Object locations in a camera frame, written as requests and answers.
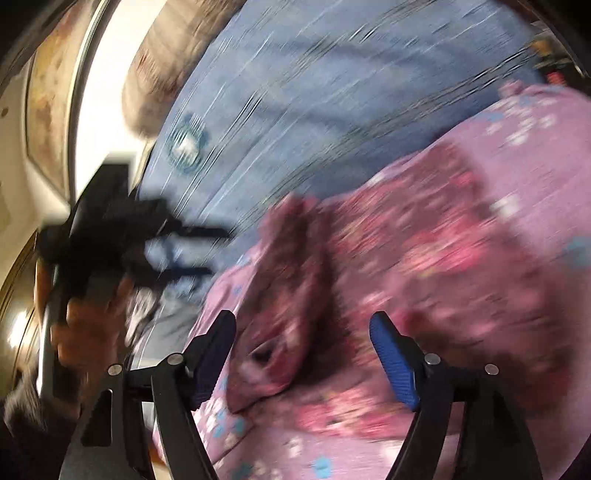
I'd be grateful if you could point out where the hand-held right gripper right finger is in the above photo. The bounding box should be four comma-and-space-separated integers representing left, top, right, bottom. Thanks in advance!
369, 311, 546, 480

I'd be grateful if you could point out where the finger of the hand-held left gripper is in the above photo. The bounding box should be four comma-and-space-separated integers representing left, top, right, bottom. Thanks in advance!
137, 258, 214, 289
152, 198, 237, 243

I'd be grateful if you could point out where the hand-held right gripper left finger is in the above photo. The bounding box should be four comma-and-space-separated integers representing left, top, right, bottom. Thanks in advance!
60, 310, 237, 480

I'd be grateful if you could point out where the maroon floral garment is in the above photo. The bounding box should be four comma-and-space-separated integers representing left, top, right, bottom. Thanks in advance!
225, 142, 575, 440

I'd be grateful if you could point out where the person's left forearm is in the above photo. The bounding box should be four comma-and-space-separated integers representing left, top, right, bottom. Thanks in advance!
0, 364, 93, 480

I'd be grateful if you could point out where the person's left hand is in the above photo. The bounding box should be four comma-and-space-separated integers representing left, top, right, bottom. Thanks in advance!
34, 258, 137, 384

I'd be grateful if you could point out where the brown floral pillow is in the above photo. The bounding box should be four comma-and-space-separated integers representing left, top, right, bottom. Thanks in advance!
121, 0, 262, 136

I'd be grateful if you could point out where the blue plaid quilt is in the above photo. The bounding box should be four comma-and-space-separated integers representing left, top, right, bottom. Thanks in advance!
139, 0, 557, 319

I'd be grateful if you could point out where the purple floral blanket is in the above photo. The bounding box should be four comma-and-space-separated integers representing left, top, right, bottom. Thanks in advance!
152, 82, 591, 480

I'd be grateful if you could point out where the framed wall picture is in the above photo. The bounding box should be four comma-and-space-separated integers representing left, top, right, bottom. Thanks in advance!
24, 0, 100, 197

